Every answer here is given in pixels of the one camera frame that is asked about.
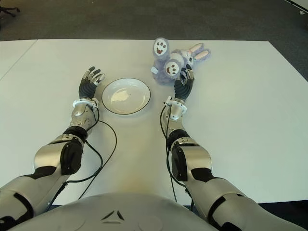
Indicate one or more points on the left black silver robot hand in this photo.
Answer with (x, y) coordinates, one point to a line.
(87, 87)

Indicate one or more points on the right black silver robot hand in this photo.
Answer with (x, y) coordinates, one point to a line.
(182, 90)

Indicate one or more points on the purple plush bunny doll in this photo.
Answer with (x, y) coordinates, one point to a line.
(163, 72)

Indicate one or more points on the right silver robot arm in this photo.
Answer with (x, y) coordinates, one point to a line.
(192, 154)

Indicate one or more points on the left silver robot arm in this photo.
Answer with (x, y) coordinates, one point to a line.
(78, 115)

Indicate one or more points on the white plate black rim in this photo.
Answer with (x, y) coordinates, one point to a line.
(125, 96)

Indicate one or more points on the black office chair base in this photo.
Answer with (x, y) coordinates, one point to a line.
(9, 12)

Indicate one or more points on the grey robot torso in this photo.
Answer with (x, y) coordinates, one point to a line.
(115, 216)

